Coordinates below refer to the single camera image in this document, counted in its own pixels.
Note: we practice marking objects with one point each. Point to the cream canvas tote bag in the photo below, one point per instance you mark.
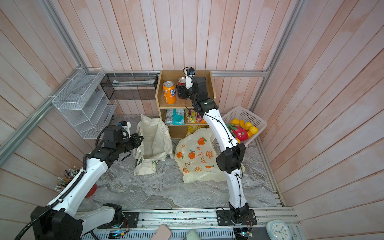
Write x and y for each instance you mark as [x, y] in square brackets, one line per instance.
[156, 146]

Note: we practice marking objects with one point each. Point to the white analog clock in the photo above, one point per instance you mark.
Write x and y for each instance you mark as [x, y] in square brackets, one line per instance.
[278, 230]

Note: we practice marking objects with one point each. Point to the wooden two-tier shelf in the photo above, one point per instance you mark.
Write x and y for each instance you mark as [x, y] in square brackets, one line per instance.
[180, 131]

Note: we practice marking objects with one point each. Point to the yellow lemon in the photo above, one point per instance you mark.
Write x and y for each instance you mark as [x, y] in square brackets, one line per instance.
[253, 130]

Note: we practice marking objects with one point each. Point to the teal snack packet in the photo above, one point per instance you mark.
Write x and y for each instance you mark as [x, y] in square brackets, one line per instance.
[175, 117]

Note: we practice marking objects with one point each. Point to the red cola can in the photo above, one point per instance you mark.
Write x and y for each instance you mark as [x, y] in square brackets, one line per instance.
[181, 80]

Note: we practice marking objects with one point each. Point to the white plastic fruit basket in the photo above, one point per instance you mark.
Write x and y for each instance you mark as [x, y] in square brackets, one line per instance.
[246, 115]

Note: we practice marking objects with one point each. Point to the orange snack packet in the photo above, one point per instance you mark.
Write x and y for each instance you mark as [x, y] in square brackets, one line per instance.
[202, 120]

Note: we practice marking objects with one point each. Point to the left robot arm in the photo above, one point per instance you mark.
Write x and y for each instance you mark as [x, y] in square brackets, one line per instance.
[59, 220]

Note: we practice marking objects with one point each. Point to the pink dragon fruit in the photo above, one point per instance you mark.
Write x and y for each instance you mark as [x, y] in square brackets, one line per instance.
[238, 132]

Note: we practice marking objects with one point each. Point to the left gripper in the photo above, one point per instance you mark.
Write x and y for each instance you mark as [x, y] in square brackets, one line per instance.
[137, 143]

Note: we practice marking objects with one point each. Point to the colourful candy packet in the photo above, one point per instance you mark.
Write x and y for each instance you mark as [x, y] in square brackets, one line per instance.
[192, 116]

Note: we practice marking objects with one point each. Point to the pink phone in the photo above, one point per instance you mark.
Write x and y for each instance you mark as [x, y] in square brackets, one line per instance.
[162, 233]

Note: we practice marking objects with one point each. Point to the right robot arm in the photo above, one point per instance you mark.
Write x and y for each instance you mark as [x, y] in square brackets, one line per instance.
[232, 153]

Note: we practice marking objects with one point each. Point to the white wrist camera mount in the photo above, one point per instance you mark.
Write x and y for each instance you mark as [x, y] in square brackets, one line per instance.
[189, 73]

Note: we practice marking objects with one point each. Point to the white wire mesh rack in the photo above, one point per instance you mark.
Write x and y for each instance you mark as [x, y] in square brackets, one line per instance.
[84, 104]

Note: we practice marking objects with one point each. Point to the black mesh basket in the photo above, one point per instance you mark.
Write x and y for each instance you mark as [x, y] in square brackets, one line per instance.
[130, 87]

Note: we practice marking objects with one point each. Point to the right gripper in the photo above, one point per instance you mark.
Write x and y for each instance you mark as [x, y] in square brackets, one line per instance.
[182, 92]

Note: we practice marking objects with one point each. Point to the orange print plastic bag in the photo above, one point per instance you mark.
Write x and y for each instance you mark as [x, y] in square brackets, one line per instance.
[196, 157]

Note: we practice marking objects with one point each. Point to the orange Fanta can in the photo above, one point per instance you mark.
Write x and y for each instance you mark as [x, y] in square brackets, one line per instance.
[169, 90]

